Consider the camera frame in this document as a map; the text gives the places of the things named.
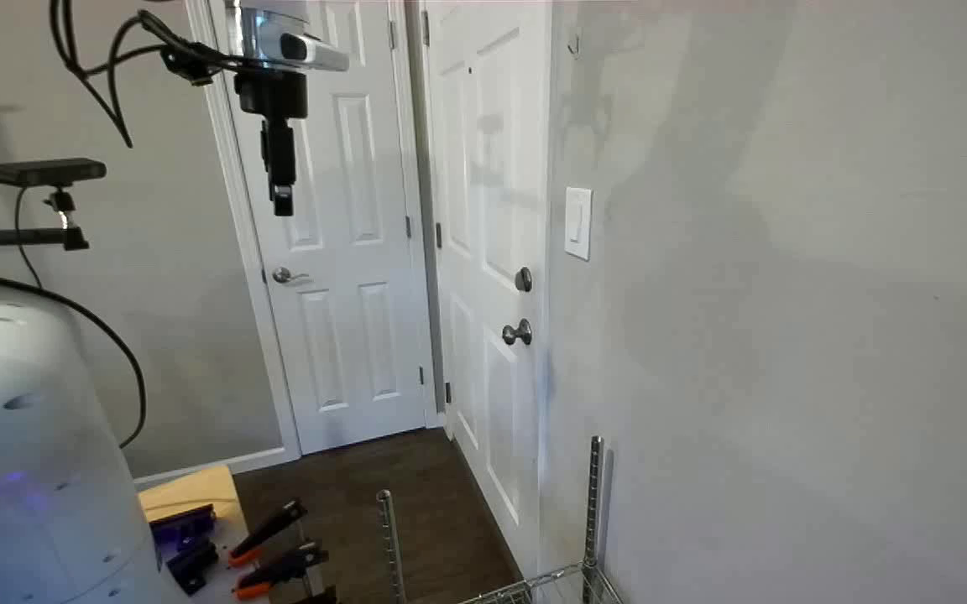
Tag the dark door hinge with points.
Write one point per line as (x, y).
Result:
(437, 236)
(447, 392)

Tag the white panel door with deadbolt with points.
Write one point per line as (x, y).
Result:
(489, 145)

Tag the white baseboard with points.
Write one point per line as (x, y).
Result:
(217, 463)

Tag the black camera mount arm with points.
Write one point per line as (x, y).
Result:
(14, 236)

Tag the black stereo camera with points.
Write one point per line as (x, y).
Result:
(48, 171)

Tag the white light switch plate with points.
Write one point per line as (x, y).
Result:
(579, 221)

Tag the white door frame trim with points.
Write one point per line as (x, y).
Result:
(549, 472)

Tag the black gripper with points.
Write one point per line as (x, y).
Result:
(274, 95)

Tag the light wooden board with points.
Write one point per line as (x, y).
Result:
(201, 490)

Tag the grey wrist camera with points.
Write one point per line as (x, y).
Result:
(298, 43)

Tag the small silver door knob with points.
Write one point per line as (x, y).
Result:
(279, 276)

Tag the orange black clamp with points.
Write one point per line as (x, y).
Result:
(283, 567)
(271, 528)

